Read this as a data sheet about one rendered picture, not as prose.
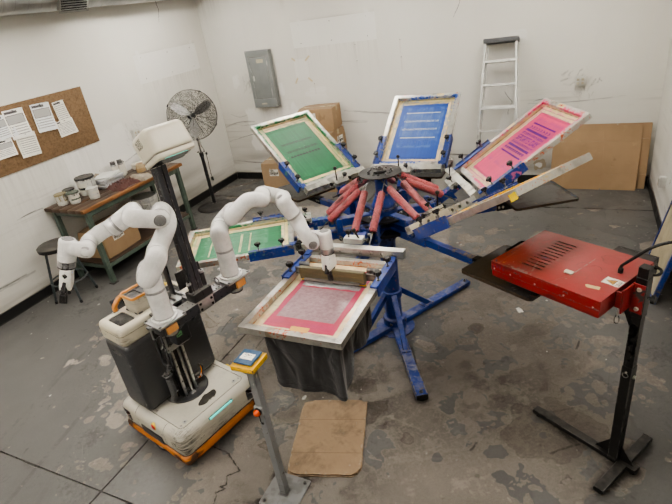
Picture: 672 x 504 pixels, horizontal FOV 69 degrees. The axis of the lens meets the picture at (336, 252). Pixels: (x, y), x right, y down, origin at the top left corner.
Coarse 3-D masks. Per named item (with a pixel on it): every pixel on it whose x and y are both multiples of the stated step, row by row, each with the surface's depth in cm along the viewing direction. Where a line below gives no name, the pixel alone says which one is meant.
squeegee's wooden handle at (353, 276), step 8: (304, 272) 286; (312, 272) 284; (320, 272) 281; (336, 272) 277; (344, 272) 274; (352, 272) 272; (360, 272) 271; (336, 280) 279; (344, 280) 277; (352, 280) 275; (360, 280) 272
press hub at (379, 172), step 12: (372, 168) 348; (384, 168) 340; (396, 168) 340; (372, 204) 349; (384, 204) 343; (396, 204) 350; (384, 216) 344; (408, 216) 343; (384, 228) 348; (384, 240) 355; (396, 264) 369; (396, 276) 372; (396, 288) 376; (396, 324) 387; (408, 324) 396
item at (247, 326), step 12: (336, 264) 303; (348, 264) 299; (360, 264) 296; (372, 264) 292; (384, 264) 289; (276, 288) 281; (372, 288) 267; (264, 300) 271; (372, 300) 261; (252, 312) 262; (360, 312) 248; (240, 324) 253; (252, 324) 252; (348, 324) 240; (264, 336) 247; (276, 336) 244; (288, 336) 240; (300, 336) 237; (312, 336) 236; (324, 336) 235; (348, 336) 235; (336, 348) 230
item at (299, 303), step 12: (300, 288) 284; (312, 288) 282; (324, 288) 280; (288, 300) 274; (300, 300) 273; (312, 300) 271; (276, 312) 265; (288, 312) 264; (300, 312) 262; (276, 324) 255; (288, 324) 254; (300, 324) 252
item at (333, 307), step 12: (324, 300) 269; (336, 300) 268; (348, 300) 266; (312, 312) 260; (324, 312) 259; (336, 312) 257; (348, 312) 256; (312, 324) 251; (324, 324) 249; (336, 324) 248
